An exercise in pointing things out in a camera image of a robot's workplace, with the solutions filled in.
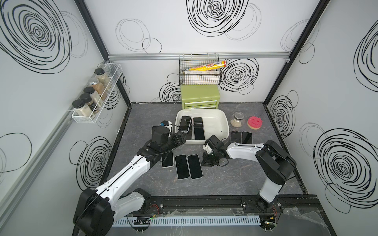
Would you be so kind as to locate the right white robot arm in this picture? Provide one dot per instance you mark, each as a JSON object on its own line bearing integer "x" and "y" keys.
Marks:
{"x": 276, "y": 163}

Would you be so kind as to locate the green metal tool chest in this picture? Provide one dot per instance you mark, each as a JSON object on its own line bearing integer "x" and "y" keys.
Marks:
{"x": 200, "y": 96}

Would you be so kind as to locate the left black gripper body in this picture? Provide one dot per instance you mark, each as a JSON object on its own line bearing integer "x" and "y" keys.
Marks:
{"x": 172, "y": 142}

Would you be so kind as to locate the black wire basket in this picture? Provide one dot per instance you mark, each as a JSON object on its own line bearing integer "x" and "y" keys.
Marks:
{"x": 197, "y": 77}

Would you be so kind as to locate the aluminium wall rail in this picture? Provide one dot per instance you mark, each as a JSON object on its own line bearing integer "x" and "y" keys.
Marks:
{"x": 174, "y": 56}

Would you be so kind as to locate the black phone in box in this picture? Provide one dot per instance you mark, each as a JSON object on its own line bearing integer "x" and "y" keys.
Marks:
{"x": 199, "y": 131}

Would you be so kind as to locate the pink smiley sponge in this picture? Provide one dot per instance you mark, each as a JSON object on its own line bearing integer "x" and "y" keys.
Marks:
{"x": 254, "y": 123}

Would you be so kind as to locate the white slotted cable duct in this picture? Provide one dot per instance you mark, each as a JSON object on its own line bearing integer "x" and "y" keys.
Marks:
{"x": 251, "y": 220}

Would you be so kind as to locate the yellow snack package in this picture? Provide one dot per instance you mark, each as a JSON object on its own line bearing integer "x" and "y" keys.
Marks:
{"x": 208, "y": 67}

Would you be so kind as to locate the black phone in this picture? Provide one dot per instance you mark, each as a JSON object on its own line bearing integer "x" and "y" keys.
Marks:
{"x": 199, "y": 131}
{"x": 236, "y": 136}

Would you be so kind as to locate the glass jar with powder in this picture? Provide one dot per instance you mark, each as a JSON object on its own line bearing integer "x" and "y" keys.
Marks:
{"x": 237, "y": 119}

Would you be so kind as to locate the spice jar black lid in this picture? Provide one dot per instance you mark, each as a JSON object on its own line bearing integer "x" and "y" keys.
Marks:
{"x": 81, "y": 108}
{"x": 86, "y": 97}
{"x": 103, "y": 78}
{"x": 94, "y": 95}

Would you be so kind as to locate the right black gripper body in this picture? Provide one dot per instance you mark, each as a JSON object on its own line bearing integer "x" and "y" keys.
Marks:
{"x": 210, "y": 158}

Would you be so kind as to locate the clear wall spice rack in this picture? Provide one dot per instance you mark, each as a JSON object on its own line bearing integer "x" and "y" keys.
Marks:
{"x": 114, "y": 97}

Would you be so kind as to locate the white plastic storage box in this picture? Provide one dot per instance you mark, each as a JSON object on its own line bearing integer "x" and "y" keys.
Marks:
{"x": 214, "y": 120}

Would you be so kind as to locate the lilac case phone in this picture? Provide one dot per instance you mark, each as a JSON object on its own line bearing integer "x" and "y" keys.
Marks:
{"x": 185, "y": 124}

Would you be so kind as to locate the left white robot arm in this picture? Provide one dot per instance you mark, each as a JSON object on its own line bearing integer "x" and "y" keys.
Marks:
{"x": 113, "y": 189}

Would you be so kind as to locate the phone table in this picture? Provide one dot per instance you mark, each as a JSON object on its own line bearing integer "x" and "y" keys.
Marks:
{"x": 167, "y": 160}

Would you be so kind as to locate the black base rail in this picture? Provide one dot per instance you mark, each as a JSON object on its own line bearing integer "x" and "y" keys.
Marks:
{"x": 221, "y": 202}

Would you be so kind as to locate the spice jar silver lid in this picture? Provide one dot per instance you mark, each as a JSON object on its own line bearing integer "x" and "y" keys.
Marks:
{"x": 98, "y": 86}

